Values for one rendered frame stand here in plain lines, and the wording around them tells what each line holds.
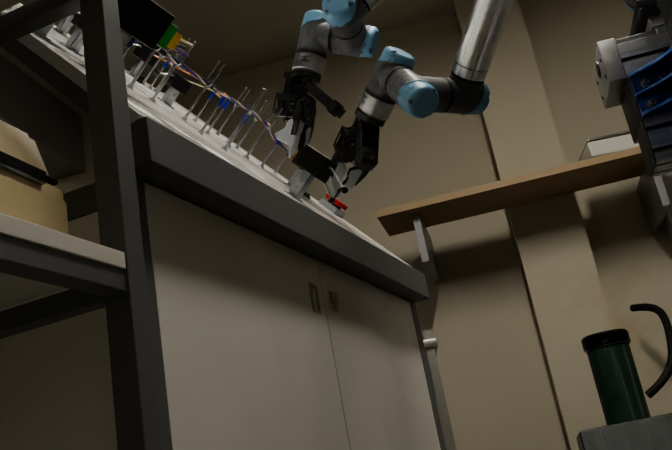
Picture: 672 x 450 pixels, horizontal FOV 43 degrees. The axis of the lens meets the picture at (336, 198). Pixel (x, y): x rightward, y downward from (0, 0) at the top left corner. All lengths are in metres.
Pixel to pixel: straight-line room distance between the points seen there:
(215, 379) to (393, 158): 3.17
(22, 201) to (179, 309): 0.30
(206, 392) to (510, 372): 2.91
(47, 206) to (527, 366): 3.20
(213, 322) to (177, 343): 0.10
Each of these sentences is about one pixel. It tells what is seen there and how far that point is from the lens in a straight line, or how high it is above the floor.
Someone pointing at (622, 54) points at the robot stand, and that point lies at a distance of 1.77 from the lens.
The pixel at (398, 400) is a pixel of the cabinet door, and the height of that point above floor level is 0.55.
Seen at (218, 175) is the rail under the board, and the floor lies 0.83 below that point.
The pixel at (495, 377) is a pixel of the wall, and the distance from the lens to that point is 3.96.
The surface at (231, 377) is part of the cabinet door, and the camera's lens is 1.21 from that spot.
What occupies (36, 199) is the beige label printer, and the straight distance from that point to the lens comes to 0.95.
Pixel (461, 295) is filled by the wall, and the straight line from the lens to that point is 4.03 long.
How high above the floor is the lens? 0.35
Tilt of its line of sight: 20 degrees up
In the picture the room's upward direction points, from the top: 11 degrees counter-clockwise
